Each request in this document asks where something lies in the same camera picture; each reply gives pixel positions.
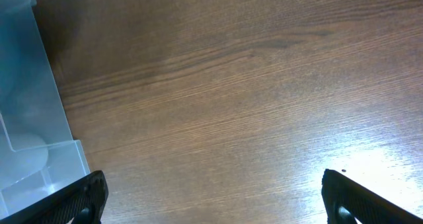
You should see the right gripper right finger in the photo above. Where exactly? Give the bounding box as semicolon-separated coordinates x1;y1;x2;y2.
321;169;422;224

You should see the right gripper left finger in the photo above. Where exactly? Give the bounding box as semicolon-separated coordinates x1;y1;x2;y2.
1;170;108;224

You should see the white cup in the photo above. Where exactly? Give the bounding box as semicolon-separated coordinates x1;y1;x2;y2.
1;134;48;189

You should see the clear plastic storage bin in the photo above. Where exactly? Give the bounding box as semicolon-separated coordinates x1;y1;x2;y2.
1;0;90;218

